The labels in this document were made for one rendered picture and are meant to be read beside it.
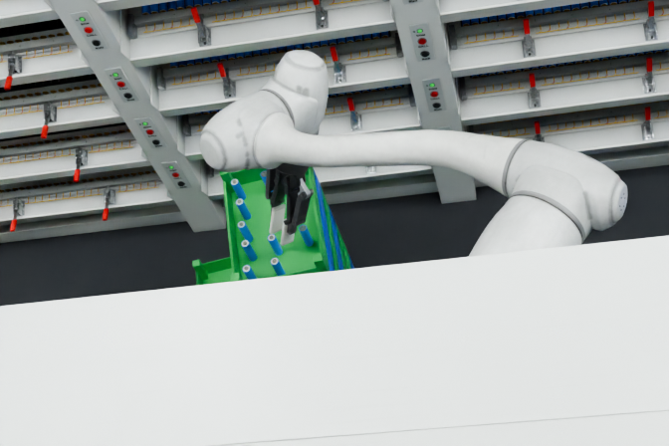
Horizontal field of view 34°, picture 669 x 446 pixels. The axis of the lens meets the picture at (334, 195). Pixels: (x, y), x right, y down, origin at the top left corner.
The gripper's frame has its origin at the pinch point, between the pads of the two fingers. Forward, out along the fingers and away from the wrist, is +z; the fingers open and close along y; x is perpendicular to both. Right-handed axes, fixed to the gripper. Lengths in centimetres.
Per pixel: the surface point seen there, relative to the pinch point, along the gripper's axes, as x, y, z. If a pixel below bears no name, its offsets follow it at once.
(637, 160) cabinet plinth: 107, 13, 16
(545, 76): 77, -2, -11
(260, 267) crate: -0.2, -5.5, 16.8
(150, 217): 12, -71, 60
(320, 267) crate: 5.4, 7.3, 8.6
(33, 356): -84, 69, -80
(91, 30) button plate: -13, -56, -19
